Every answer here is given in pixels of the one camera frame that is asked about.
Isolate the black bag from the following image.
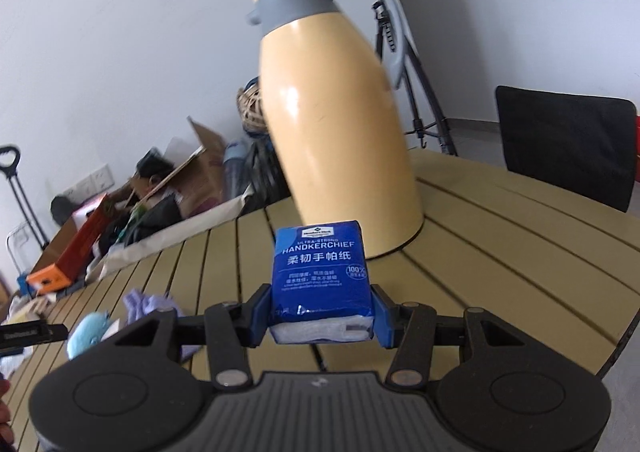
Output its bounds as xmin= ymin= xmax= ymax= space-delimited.
xmin=50 ymin=194 xmax=77 ymax=226

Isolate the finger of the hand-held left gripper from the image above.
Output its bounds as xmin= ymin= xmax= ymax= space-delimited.
xmin=0 ymin=323 xmax=69 ymax=342

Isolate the orange cardboard box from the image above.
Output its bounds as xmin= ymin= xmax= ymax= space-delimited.
xmin=27 ymin=192 xmax=113 ymax=295

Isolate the black trolley handle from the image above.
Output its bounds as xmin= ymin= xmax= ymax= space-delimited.
xmin=0 ymin=144 xmax=51 ymax=250

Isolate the blue tissue packet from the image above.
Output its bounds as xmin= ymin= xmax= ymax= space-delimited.
xmin=270 ymin=219 xmax=376 ymax=345

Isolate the black folding chair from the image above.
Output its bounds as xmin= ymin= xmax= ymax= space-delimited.
xmin=495 ymin=85 xmax=638 ymax=213

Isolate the yellow thermos jug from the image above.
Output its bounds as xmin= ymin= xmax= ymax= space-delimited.
xmin=246 ymin=0 xmax=426 ymax=260

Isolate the open cardboard box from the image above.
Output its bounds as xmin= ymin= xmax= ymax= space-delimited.
xmin=162 ymin=116 xmax=227 ymax=220

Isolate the blue plush toy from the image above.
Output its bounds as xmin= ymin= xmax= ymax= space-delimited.
xmin=67 ymin=312 xmax=121 ymax=360

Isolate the white hand truck frame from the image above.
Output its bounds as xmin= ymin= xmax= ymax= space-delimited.
xmin=5 ymin=222 xmax=31 ymax=278

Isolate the purple patterned drawstring pouch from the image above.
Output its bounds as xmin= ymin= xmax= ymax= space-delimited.
xmin=122 ymin=288 xmax=193 ymax=363

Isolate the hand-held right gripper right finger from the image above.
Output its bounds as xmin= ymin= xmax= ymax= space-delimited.
xmin=372 ymin=284 xmax=522 ymax=389

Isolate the olive folding table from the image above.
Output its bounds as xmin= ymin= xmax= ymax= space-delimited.
xmin=0 ymin=147 xmax=640 ymax=452

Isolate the wicker ball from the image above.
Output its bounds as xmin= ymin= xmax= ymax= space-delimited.
xmin=236 ymin=84 xmax=271 ymax=135

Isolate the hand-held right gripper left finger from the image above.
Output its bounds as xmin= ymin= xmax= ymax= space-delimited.
xmin=114 ymin=283 xmax=273 ymax=390

